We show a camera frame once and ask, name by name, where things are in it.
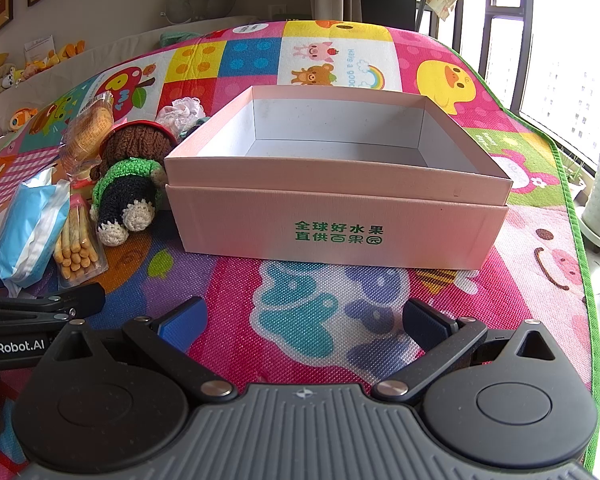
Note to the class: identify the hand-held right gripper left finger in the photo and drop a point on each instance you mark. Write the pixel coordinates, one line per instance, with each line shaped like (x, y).
(181, 318)

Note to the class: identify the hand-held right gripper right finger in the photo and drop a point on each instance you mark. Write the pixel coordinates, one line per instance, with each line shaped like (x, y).
(422, 318)

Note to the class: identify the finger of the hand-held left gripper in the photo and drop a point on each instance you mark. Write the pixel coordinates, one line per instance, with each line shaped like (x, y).
(55, 297)

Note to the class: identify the biscuit stick packet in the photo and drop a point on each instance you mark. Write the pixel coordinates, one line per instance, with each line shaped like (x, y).
(75, 255)

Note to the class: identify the blue tissue pack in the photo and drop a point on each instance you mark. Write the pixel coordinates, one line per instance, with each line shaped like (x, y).
(25, 230)

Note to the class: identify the crocheted doll with green sweater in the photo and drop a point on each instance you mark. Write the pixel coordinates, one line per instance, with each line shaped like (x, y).
(125, 195)

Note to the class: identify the pink cardboard box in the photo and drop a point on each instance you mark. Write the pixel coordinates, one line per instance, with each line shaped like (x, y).
(330, 210)

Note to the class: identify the clear bread packet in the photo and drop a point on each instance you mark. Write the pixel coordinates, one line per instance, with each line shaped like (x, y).
(87, 130)

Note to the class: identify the white lace scrunchie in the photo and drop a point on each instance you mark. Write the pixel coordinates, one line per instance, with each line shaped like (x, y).
(180, 110)

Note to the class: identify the colourful cartoon play mat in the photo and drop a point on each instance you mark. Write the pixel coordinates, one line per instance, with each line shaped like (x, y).
(305, 292)

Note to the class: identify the orange fish plush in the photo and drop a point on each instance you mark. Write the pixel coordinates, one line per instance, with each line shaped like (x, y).
(22, 117)

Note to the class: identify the row of yellow plush toys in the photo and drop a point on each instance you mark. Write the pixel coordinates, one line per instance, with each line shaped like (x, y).
(60, 57)

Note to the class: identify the white card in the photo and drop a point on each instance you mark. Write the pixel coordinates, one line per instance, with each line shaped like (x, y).
(39, 46)

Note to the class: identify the beige sofa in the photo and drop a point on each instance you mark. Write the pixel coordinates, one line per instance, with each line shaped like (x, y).
(110, 45)

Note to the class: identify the teal knitted cloth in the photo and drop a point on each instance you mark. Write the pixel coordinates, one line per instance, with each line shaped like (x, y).
(177, 37)

